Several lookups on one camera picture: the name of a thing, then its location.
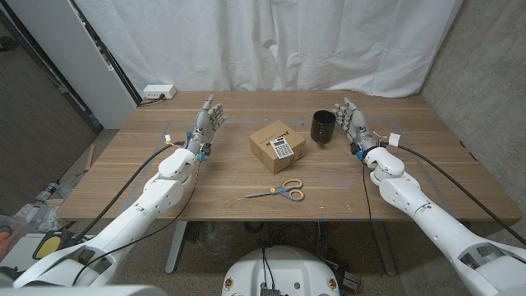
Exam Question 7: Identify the small white calculator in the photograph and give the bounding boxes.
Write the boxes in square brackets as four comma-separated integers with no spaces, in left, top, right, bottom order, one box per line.
[269,136,295,160]

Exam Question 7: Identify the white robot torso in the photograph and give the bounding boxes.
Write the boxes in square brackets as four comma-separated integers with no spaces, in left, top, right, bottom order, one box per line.
[221,245,341,296]

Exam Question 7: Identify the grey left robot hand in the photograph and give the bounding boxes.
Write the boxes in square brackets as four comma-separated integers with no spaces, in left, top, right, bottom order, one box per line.
[185,93,228,155]

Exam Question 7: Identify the black power strip cable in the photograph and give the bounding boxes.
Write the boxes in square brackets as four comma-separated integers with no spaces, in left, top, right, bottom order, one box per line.
[137,95,165,107]

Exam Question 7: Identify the white power strip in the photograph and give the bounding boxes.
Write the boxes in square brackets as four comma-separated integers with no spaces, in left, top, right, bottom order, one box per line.
[142,84,178,100]

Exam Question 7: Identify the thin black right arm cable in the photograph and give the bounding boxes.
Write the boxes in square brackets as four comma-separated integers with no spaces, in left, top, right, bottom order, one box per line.
[361,162,373,223]

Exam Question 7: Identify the brown cardboard box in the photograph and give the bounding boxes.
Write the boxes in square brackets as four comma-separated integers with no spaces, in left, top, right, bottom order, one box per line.
[248,119,307,175]

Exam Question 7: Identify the black cup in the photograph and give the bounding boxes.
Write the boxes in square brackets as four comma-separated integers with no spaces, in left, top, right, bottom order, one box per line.
[310,109,337,145]

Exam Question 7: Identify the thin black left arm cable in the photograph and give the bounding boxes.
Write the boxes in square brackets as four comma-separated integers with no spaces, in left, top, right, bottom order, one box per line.
[72,162,202,287]

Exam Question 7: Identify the yellow black foot pedal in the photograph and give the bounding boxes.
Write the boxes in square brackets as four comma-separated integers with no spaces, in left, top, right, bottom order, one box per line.
[32,229,77,261]

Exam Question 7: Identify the white cabinet panel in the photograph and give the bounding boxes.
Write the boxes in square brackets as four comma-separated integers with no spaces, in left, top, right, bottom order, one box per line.
[4,0,139,130]

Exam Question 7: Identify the wooden stick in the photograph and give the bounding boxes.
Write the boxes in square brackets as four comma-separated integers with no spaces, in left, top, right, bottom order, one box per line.
[84,143,96,173]

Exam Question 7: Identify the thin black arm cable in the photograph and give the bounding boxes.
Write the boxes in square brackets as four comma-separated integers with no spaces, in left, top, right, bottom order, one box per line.
[72,162,202,287]
[361,162,373,223]

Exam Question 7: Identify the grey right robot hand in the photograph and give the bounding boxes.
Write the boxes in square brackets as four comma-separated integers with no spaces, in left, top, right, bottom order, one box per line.
[332,96,381,155]

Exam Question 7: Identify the grey table leg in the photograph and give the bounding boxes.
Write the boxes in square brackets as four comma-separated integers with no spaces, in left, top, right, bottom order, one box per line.
[371,220,398,276]
[164,220,188,275]

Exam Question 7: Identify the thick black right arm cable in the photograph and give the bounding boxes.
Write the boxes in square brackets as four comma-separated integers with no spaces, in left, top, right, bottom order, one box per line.
[385,141,526,247]

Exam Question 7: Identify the small grey adapter box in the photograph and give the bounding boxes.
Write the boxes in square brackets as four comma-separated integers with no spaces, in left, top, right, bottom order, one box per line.
[342,271,361,291]

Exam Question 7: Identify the white cloth backdrop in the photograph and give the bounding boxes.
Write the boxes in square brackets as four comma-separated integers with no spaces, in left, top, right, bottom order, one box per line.
[73,0,465,99]

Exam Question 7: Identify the clutter pile with plastic bags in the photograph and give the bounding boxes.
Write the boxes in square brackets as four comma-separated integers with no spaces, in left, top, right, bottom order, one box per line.
[12,180,75,231]

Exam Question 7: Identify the orange grey handled scissors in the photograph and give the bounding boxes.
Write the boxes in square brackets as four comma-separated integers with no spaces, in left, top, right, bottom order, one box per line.
[244,178,306,202]

